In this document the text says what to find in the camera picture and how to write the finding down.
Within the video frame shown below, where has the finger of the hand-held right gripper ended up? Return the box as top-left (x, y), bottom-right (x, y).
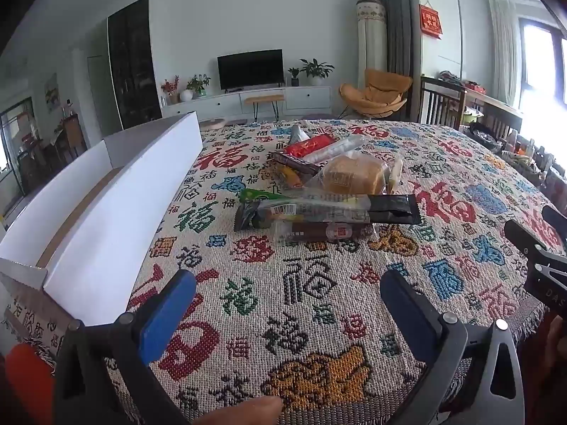
top-left (504, 219), bottom-right (548, 257)
top-left (541, 205), bottom-right (567, 236)

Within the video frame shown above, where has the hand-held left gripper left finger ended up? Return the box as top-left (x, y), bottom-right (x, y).
top-left (53, 269), bottom-right (198, 425)

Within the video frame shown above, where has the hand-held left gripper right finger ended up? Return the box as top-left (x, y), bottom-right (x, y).
top-left (380, 268), bottom-right (526, 425)

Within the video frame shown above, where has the clear packet with barcode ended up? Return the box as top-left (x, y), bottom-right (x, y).
top-left (235, 194), bottom-right (421, 232)

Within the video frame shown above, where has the brown sausage packet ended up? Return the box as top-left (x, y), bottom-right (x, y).
top-left (275, 221), bottom-right (377, 245)

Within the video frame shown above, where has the pale narrow snack packet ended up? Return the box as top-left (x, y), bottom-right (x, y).
top-left (387, 156), bottom-right (405, 194)

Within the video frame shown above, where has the bread loaf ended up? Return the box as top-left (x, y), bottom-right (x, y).
top-left (310, 153), bottom-right (391, 196)

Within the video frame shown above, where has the green snack packet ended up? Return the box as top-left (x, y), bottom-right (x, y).
top-left (239, 188), bottom-right (290, 203)

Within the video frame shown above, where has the clear plastic snack packet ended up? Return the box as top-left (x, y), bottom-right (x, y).
top-left (305, 135), bottom-right (369, 165)

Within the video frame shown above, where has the yellow snack packet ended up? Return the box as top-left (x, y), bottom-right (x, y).
top-left (277, 166), bottom-right (307, 187)

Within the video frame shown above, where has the dark brown snack packet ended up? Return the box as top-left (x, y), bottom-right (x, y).
top-left (270, 152), bottom-right (320, 174)

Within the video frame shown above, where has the person's left hand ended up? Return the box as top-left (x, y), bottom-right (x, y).
top-left (195, 396), bottom-right (284, 425)

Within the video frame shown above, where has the printed woven blanket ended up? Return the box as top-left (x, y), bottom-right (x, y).
top-left (0, 117), bottom-right (567, 425)

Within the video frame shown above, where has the black bag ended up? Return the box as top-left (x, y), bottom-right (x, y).
top-left (467, 121), bottom-right (506, 151)

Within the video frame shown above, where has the bright window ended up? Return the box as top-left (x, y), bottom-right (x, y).
top-left (518, 18), bottom-right (567, 116)

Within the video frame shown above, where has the red garment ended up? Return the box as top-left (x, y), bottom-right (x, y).
top-left (4, 343), bottom-right (56, 425)

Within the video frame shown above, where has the white sheer curtain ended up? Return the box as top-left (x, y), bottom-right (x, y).
top-left (487, 0), bottom-right (526, 109)

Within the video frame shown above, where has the red snack packet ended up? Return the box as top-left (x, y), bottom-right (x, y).
top-left (283, 135), bottom-right (337, 159)

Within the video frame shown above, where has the orange lounge chair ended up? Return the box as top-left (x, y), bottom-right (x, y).
top-left (339, 68), bottom-right (414, 119)

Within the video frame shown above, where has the white television cabinet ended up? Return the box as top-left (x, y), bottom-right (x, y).
top-left (160, 86), bottom-right (333, 120)

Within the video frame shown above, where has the red flower arrangement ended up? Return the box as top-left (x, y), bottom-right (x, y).
top-left (161, 75), bottom-right (180, 105)

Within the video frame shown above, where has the flowering green potted plant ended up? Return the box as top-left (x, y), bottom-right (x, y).
top-left (186, 73), bottom-right (212, 98)

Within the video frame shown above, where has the small wooden stool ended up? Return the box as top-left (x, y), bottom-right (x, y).
top-left (243, 94), bottom-right (285, 123)

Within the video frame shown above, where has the covered standing air conditioner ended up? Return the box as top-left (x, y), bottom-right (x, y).
top-left (357, 0), bottom-right (389, 98)

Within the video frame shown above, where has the large green potted plant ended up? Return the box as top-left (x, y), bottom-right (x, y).
top-left (300, 58), bottom-right (335, 87)

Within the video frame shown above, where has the dark glass display cabinet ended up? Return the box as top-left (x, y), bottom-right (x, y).
top-left (107, 0), bottom-right (162, 130)

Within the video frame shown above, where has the grey curtain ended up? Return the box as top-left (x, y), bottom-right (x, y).
top-left (370, 0), bottom-right (421, 76)

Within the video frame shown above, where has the black flat television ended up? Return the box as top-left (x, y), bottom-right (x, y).
top-left (217, 49), bottom-right (284, 90)

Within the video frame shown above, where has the red wall hanging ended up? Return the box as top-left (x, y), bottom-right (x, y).
top-left (419, 4), bottom-right (444, 40)

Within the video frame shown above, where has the framed wall picture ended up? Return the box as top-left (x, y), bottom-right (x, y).
top-left (44, 73), bottom-right (61, 111)

